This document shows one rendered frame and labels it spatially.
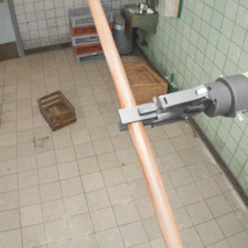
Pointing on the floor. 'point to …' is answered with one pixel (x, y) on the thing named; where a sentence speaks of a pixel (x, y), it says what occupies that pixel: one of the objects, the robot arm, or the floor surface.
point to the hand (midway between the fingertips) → (135, 117)
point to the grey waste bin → (123, 44)
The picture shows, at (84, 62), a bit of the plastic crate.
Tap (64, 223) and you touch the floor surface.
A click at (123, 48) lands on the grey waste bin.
